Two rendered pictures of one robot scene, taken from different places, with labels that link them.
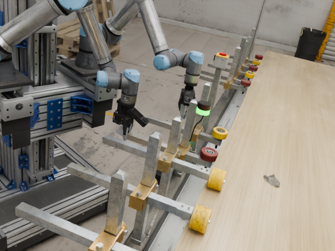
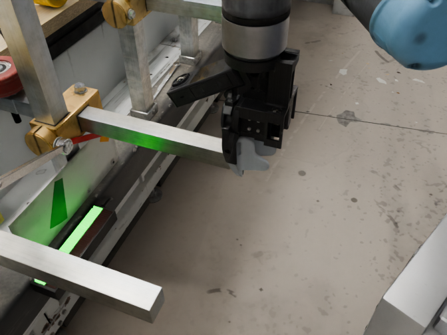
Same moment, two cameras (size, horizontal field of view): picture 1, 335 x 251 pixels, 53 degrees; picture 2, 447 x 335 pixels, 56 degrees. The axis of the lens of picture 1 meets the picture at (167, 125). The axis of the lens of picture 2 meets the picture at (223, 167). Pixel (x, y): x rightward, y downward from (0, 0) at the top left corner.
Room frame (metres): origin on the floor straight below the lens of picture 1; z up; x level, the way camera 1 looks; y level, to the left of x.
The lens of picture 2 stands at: (1.92, 0.22, 1.27)
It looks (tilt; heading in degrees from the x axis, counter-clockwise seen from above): 44 degrees down; 186
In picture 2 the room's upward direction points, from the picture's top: straight up
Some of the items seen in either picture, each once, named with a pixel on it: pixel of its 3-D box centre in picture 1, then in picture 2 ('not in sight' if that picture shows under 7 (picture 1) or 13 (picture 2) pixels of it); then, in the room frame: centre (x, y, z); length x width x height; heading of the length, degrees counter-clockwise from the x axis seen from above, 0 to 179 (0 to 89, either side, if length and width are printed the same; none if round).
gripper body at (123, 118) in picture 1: (124, 112); (258, 92); (1.47, 0.21, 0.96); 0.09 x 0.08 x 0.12; 75
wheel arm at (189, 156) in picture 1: (168, 149); (106, 124); (1.41, -0.03, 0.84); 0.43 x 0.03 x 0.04; 75
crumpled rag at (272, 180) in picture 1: (272, 178); not in sight; (1.22, -0.48, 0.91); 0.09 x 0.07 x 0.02; 10
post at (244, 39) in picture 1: (237, 64); not in sight; (2.88, -0.49, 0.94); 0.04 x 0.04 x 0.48; 75
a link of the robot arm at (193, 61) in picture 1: (194, 62); not in sight; (1.68, -0.07, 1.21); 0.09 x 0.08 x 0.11; 62
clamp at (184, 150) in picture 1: (182, 152); (64, 120); (1.41, -0.10, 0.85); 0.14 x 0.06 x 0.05; 165
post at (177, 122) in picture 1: (167, 168); (132, 36); (1.19, -0.04, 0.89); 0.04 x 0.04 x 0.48; 75
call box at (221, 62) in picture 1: (221, 61); not in sight; (1.92, -0.23, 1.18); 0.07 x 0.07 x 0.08; 75
